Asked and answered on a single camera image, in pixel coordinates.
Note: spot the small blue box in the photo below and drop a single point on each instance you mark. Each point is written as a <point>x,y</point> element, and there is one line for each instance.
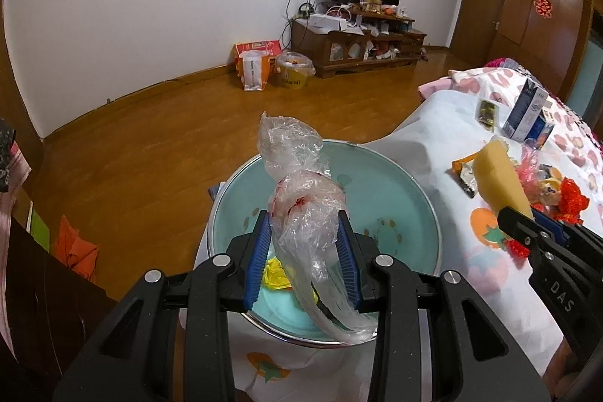
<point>545,129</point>

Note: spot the orange cardboard box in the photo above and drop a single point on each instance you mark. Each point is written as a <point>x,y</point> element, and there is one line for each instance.
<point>254,45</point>

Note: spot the white fruit print sheet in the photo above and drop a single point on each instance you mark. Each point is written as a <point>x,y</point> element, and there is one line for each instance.
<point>443,133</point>

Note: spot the wooden door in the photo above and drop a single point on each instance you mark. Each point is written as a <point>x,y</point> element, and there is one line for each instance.
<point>480,1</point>

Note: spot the white flat box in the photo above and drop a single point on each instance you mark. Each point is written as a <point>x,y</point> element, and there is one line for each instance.
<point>327,21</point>

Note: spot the yellow sponge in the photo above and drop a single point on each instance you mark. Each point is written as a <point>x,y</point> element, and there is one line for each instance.
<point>499,176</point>

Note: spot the wooden television cabinet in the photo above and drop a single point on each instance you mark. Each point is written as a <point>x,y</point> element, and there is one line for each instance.
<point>320,49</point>

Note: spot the orange bag on floor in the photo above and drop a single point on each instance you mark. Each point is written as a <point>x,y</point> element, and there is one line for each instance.
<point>75,251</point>

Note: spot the pink plastic bag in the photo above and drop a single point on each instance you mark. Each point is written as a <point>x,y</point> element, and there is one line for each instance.
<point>527,164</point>

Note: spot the small dark wrapper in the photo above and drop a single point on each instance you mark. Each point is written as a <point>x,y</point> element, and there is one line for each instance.
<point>546,171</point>

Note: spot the pink printed blanket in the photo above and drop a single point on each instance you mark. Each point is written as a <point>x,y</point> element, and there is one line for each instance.
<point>476,84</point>

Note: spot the teal enamel basin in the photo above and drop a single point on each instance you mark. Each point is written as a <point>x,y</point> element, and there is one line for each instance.
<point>386,195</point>

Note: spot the yellow printed packet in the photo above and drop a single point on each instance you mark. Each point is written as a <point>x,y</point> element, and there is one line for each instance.
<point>552,191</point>

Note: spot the red paper decoration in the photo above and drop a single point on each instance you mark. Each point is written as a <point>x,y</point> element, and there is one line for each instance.
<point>543,5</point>

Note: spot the red crinkled wrapper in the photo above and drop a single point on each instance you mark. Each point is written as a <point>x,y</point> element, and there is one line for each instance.
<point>574,195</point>

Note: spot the yellow bucket with plastic liner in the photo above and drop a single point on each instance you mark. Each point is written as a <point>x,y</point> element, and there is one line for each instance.
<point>294,72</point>

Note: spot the white orange paper bag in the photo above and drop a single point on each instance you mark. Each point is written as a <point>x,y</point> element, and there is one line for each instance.
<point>254,70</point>

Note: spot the wooden wardrobe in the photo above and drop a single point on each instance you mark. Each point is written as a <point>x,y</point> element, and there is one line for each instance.
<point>556,44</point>

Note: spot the pink striped cloth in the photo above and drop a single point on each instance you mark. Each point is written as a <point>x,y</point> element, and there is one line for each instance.
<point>14,213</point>

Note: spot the crumpled yellow wrapper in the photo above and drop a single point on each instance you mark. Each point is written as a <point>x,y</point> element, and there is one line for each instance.
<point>278,275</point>

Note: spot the dark wooden furniture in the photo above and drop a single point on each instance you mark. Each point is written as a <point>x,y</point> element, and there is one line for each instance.
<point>42,312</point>

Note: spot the black patterned cloth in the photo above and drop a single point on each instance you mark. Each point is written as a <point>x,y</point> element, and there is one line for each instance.
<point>5,152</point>

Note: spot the clear plastic bag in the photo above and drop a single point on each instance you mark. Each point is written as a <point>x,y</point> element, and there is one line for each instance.
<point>306,213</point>

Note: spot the green board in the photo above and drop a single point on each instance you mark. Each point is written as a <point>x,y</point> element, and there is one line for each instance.
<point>40,227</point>

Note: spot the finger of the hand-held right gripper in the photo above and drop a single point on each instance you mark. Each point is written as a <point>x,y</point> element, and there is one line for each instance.
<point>549,225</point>
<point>520,232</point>

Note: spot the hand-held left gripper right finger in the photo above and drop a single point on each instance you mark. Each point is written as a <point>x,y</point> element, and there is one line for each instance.
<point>348,265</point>

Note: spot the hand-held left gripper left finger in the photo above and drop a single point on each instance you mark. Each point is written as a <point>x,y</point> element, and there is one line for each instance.
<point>259,260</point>

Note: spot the orange snack wrapper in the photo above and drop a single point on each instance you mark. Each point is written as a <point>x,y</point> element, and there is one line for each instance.
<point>464,173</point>

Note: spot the tall blue white carton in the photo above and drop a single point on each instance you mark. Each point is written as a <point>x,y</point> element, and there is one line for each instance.
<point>523,110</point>

